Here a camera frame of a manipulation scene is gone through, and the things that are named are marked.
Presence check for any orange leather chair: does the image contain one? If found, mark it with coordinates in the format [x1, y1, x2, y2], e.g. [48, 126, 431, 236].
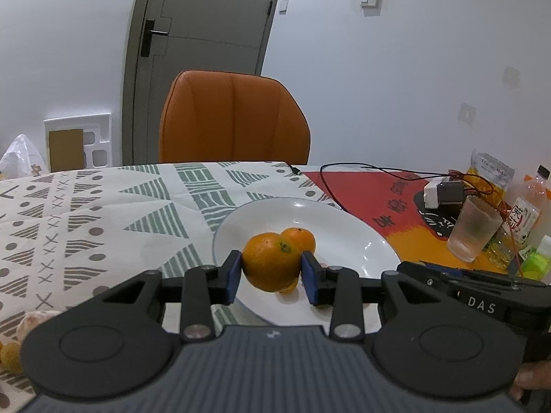
[159, 70, 311, 165]

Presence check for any peeled orange piece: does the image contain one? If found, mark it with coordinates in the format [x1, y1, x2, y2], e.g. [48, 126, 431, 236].
[16, 310, 63, 345]

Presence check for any brown cardboard piece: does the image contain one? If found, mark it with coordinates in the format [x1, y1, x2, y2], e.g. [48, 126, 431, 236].
[48, 128, 85, 172]

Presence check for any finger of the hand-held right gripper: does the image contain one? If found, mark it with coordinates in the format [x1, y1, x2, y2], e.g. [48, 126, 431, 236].
[396, 260, 465, 285]

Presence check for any patterned tablecloth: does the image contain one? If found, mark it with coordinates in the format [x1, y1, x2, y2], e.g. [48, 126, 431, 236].
[0, 161, 403, 413]

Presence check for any yellow snack bag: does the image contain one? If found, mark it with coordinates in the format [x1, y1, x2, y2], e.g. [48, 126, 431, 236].
[467, 150, 516, 202]

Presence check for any plastic drink bottle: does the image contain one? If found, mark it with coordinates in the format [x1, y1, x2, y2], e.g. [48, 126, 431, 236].
[503, 165, 551, 251]

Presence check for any grey door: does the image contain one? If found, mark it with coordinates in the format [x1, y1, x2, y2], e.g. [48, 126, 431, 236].
[122, 0, 287, 167]

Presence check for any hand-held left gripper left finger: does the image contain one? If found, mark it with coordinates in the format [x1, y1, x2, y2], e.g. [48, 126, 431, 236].
[101, 250, 242, 342]

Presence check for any person's right hand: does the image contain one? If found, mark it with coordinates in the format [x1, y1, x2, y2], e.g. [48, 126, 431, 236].
[508, 360, 551, 413]

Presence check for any white ceramic plate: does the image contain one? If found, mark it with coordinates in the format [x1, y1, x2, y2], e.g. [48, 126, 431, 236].
[212, 197, 402, 327]

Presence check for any black cable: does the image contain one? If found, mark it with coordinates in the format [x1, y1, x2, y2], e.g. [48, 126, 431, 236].
[288, 162, 459, 212]

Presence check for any thin red wire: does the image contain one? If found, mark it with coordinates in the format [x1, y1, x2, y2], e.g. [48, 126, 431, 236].
[448, 169, 527, 277]

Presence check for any ribbed glass cup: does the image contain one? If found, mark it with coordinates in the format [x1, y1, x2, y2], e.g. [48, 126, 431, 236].
[446, 195, 504, 263]

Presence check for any medium orange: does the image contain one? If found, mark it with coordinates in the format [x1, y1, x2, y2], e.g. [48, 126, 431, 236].
[281, 226, 316, 255]

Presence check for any white foam packaging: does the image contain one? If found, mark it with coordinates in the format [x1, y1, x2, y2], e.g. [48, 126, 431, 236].
[44, 113, 113, 173]

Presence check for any red and orange mat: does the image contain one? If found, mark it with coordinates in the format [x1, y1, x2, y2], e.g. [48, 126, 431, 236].
[301, 169, 551, 277]

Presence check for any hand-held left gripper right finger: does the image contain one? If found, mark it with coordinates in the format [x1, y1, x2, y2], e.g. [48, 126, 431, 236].
[300, 250, 416, 342]

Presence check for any round green-brown fruit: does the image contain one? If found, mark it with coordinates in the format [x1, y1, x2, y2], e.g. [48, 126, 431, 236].
[0, 340, 25, 373]

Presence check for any large orange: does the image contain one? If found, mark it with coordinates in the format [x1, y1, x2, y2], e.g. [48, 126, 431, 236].
[242, 232, 302, 293]

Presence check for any clear plastic bag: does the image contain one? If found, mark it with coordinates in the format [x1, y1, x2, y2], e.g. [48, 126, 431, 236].
[0, 134, 47, 180]

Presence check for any small orange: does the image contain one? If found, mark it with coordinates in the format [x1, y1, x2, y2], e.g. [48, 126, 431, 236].
[275, 277, 300, 296]

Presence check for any white charger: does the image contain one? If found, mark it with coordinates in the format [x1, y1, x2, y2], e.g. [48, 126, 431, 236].
[423, 177, 464, 210]

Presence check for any black door handle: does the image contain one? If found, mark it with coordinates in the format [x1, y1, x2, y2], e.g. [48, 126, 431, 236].
[140, 19, 170, 58]

